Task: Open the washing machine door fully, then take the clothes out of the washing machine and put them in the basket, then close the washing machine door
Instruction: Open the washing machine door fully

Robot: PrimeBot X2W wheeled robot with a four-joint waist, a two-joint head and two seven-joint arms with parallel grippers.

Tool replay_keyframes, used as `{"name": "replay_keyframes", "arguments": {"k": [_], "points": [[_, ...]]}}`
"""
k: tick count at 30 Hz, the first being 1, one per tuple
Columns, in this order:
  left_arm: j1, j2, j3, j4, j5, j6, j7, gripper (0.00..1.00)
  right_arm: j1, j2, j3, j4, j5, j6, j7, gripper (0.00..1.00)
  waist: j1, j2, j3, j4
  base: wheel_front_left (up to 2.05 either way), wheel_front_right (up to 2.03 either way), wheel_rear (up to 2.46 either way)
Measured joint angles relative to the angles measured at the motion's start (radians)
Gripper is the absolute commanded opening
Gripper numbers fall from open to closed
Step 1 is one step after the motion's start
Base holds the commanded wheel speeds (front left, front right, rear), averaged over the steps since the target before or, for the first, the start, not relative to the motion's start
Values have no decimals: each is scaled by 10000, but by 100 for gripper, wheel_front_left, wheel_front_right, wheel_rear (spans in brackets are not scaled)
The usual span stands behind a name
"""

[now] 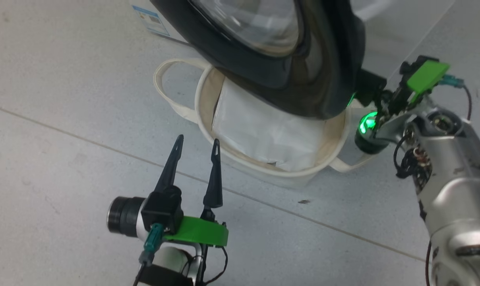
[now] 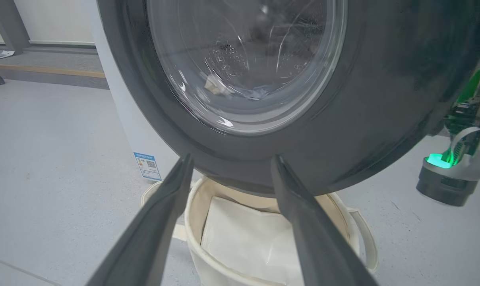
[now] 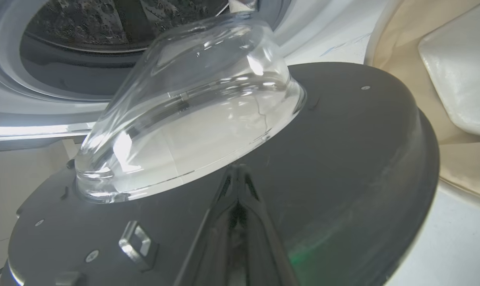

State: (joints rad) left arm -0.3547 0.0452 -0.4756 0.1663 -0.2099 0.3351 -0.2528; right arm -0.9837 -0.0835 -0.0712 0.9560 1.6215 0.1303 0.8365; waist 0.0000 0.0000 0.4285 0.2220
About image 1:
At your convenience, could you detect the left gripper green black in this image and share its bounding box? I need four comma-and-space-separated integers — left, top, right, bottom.
107, 134, 229, 247

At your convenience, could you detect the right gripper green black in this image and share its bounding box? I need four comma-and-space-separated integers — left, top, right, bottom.
354, 60, 450, 155

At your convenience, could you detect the dark round glass washer door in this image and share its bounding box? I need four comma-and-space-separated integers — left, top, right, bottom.
149, 0, 366, 120

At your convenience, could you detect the cream fabric laundry basket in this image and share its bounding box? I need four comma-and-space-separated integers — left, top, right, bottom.
153, 59, 379, 189

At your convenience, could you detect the white cloth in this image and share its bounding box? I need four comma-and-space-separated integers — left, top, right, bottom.
211, 77, 326, 172

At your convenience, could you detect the blue white energy label sticker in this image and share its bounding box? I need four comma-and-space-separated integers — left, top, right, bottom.
131, 4, 172, 38

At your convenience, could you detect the teal plug right camera cable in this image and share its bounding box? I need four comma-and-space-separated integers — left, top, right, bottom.
441, 75, 473, 120

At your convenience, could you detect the black right arm wire bundle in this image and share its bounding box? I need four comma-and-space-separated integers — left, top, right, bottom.
394, 133, 431, 189

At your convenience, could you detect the thin black left gripper cable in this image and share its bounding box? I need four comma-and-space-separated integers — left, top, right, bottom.
202, 245, 228, 285

